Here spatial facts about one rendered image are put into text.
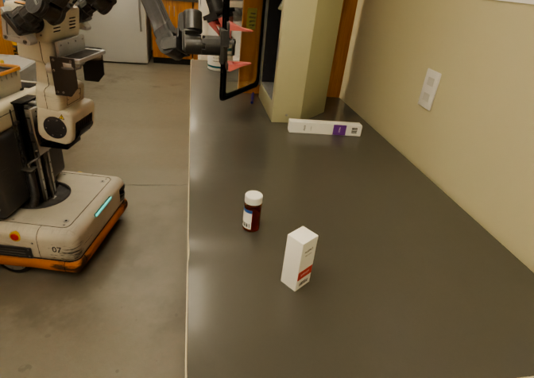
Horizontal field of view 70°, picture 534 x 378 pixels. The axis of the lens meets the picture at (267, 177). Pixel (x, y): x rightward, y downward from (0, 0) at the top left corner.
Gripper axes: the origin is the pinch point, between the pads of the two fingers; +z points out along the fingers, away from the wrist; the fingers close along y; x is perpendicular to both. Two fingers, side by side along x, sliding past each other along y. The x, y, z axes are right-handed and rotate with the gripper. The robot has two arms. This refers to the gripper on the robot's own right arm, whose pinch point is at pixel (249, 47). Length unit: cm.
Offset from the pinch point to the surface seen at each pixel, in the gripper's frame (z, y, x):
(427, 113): 54, -14, -20
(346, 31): 50, 2, 45
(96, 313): -62, -120, 12
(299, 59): 19.0, -4.4, 8.3
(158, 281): -36, -120, 30
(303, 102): 22.5, -20.0, 8.8
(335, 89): 49, -24, 45
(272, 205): 1, -29, -48
